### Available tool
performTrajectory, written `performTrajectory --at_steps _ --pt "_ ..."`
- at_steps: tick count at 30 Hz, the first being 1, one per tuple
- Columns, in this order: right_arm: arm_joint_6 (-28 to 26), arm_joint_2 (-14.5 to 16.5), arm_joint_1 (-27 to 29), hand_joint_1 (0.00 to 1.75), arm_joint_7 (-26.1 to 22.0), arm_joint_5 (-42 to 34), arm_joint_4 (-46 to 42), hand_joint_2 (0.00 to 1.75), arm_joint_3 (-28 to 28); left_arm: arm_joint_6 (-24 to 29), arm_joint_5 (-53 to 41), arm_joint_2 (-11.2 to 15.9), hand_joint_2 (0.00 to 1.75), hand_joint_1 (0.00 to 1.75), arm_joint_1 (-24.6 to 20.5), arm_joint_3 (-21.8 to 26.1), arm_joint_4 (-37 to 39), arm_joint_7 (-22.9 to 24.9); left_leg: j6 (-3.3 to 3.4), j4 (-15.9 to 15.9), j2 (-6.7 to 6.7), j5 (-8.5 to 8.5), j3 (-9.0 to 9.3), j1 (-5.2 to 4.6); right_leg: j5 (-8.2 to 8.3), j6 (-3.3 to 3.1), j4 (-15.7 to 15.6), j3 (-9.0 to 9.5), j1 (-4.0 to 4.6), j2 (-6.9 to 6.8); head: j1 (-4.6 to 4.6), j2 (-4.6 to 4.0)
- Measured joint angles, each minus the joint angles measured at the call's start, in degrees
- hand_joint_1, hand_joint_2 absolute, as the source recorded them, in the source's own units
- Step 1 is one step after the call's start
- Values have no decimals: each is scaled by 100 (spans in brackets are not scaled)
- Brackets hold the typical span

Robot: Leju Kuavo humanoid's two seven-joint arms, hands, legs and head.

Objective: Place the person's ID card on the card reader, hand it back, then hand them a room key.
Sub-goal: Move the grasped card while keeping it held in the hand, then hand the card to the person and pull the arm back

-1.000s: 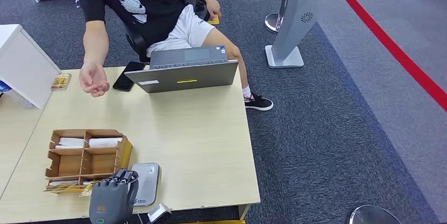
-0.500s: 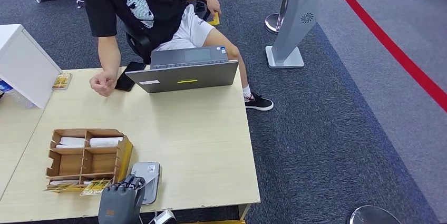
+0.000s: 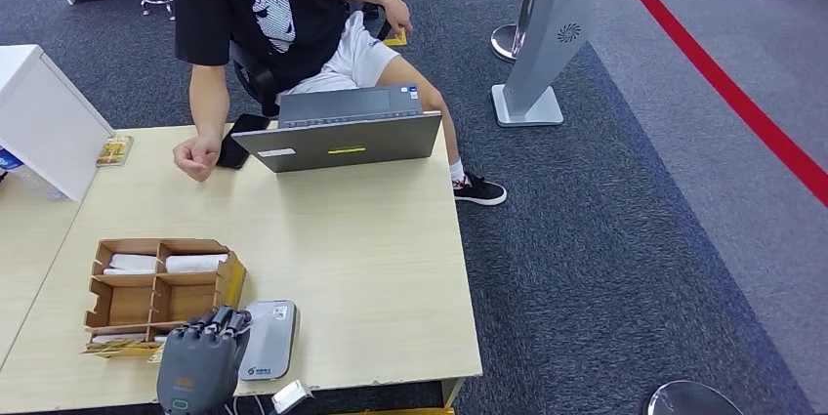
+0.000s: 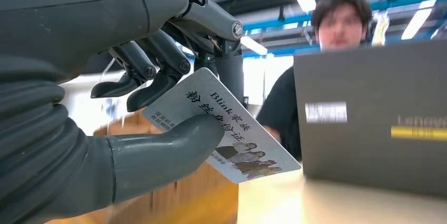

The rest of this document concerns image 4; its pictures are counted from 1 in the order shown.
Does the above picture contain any white printed ID card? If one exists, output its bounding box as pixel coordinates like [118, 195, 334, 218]
[142, 67, 302, 184]

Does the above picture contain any wooden card organizer box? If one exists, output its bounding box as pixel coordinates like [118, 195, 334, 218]
[45, 110, 240, 224]

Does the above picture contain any person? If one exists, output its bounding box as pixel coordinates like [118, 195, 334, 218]
[256, 0, 374, 162]

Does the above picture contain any grey laptop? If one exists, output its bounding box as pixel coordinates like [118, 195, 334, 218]
[293, 40, 447, 199]

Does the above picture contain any blue ceiling beam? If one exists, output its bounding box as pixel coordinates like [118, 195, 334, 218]
[242, 0, 447, 59]

